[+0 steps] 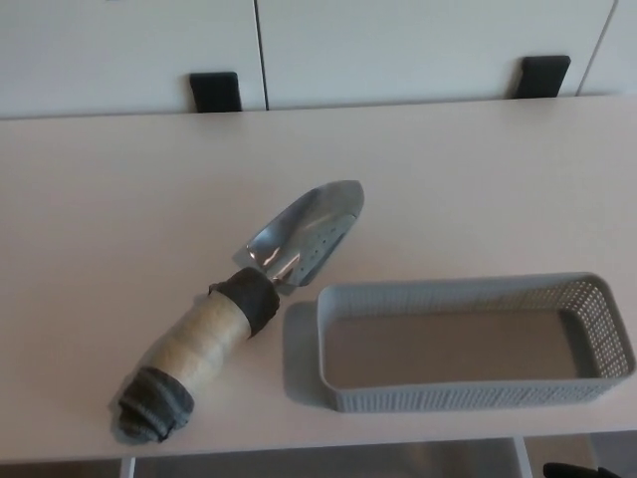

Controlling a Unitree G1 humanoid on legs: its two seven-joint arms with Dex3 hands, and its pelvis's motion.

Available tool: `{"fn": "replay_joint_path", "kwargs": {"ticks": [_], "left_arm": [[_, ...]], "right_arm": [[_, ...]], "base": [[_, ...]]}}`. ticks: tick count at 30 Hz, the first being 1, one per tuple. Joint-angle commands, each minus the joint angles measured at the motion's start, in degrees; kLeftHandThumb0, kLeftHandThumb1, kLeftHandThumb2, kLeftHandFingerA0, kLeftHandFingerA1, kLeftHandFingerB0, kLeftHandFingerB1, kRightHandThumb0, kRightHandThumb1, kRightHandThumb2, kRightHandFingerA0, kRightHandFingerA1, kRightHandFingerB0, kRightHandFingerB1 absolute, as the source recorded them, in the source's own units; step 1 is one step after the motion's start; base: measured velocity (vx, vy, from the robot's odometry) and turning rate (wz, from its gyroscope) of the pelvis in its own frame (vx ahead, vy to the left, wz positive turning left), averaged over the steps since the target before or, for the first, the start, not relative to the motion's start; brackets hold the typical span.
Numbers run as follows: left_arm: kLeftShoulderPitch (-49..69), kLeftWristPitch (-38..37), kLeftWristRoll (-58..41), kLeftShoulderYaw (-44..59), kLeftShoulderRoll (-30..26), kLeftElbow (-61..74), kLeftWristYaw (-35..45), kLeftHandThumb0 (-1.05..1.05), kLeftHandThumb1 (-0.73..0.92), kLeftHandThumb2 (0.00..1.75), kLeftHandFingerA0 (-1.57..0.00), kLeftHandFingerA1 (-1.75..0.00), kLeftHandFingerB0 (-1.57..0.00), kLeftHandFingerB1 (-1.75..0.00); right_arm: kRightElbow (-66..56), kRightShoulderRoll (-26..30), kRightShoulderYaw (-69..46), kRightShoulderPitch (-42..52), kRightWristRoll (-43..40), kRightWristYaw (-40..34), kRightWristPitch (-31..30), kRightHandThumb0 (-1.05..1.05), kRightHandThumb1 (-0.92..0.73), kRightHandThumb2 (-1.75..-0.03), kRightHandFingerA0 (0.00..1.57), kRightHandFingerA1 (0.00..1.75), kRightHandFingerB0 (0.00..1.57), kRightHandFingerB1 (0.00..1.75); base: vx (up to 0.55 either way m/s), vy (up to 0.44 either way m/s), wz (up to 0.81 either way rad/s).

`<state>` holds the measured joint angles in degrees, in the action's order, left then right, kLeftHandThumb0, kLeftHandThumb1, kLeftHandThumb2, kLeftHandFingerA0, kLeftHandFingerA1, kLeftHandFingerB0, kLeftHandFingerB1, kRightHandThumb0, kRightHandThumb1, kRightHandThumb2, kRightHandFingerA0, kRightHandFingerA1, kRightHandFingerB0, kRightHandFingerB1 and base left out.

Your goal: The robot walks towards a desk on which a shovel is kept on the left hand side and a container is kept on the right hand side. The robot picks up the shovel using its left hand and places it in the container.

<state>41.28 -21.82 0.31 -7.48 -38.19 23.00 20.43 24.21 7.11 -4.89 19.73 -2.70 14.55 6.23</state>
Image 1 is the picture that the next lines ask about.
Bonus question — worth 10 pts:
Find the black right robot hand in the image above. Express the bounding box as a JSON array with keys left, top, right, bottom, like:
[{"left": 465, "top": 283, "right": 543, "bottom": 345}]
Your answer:
[{"left": 542, "top": 461, "right": 637, "bottom": 478}]

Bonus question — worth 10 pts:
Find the metal shovel with handle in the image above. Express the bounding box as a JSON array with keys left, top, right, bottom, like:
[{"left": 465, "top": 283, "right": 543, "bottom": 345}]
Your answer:
[{"left": 107, "top": 178, "right": 366, "bottom": 446}]

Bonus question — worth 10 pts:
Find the grey perforated plastic container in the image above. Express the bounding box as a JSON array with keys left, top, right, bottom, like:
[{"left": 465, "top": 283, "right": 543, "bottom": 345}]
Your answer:
[{"left": 316, "top": 270, "right": 637, "bottom": 415}]

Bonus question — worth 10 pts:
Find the white cabinet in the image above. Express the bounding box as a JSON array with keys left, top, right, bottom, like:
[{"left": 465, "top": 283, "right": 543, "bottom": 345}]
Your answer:
[{"left": 0, "top": 0, "right": 637, "bottom": 121}]

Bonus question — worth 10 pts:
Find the black cabinet handle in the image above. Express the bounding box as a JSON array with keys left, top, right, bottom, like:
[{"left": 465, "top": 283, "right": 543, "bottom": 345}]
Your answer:
[
  {"left": 188, "top": 71, "right": 244, "bottom": 114},
  {"left": 507, "top": 55, "right": 572, "bottom": 101}
]

